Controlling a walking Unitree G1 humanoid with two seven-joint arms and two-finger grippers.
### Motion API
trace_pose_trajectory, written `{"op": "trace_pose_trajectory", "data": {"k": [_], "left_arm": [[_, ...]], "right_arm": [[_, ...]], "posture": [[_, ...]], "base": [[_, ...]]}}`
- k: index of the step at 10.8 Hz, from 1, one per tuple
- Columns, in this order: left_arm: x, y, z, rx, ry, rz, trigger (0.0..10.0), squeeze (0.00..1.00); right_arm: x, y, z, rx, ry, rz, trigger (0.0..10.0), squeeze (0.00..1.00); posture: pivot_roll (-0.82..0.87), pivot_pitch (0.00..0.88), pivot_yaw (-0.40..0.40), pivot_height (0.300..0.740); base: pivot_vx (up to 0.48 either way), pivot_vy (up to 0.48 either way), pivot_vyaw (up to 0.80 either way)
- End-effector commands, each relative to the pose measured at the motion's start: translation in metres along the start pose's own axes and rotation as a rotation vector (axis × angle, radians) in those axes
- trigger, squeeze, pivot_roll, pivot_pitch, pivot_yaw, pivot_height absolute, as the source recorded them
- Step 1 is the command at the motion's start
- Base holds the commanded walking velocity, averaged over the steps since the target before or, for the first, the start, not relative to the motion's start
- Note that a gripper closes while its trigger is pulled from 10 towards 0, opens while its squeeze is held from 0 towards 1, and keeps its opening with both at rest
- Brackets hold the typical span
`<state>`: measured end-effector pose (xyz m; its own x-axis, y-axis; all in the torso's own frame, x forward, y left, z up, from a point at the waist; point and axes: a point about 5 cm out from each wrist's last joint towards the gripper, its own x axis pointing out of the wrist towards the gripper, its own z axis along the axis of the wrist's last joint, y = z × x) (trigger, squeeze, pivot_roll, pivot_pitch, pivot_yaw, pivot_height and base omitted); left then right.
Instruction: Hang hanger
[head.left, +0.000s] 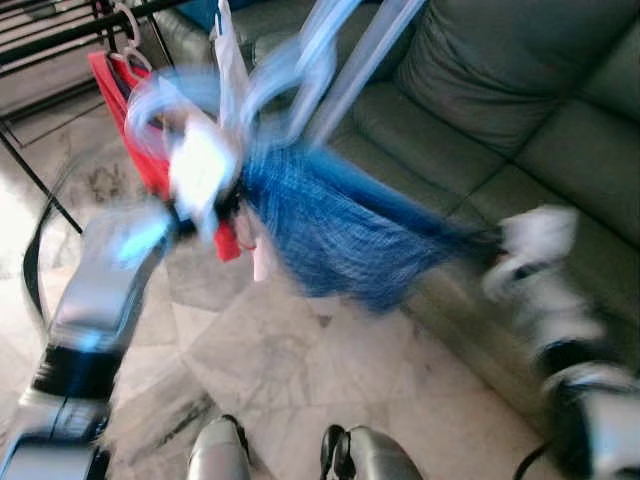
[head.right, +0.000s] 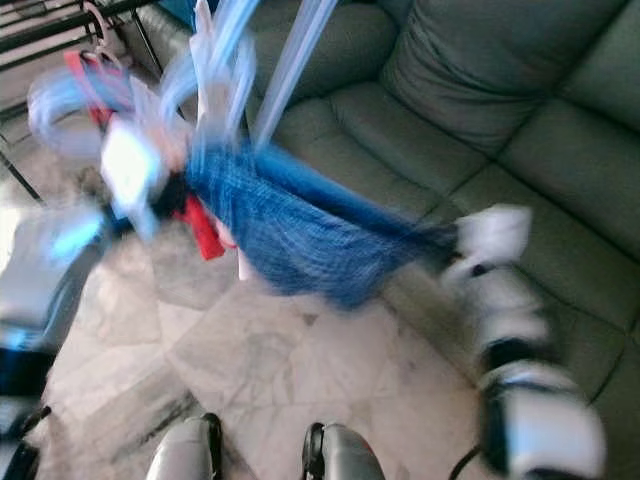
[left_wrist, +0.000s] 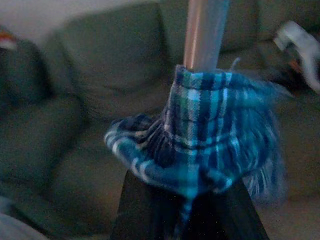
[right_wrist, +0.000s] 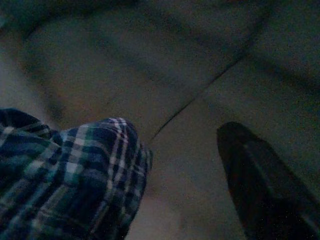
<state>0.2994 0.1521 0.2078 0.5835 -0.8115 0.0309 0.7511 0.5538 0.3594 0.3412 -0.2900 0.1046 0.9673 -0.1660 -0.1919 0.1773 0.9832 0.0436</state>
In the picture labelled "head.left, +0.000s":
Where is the dark blue garment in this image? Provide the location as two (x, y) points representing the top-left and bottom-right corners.
(238, 140), (506, 313)

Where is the white plastic hanger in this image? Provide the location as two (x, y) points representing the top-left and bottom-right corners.
(108, 2), (153, 81)

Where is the red and white garment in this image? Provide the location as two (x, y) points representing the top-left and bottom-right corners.
(88, 50), (273, 283)

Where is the blue box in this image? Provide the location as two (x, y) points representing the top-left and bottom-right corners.
(185, 0), (261, 31)

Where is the black metal drying rack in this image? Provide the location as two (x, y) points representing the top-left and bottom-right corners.
(0, 0), (191, 236)

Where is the silver left robot leg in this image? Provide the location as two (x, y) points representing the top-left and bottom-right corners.
(188, 415), (251, 480)

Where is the silver robot leg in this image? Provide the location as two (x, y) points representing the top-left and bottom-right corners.
(320, 425), (426, 480)
(188, 415), (251, 480)

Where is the dark green sofa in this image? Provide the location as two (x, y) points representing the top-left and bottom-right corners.
(150, 0), (640, 441)

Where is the silver right robot leg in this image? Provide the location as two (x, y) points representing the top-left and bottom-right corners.
(320, 425), (426, 480)

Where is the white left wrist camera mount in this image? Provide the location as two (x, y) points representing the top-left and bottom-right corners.
(165, 115), (243, 236)

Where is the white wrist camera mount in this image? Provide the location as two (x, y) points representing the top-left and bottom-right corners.
(165, 115), (243, 236)
(480, 205), (579, 301)

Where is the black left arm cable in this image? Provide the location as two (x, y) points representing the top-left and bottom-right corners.
(20, 160), (76, 331)

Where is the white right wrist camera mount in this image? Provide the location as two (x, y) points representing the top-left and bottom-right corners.
(480, 205), (579, 301)

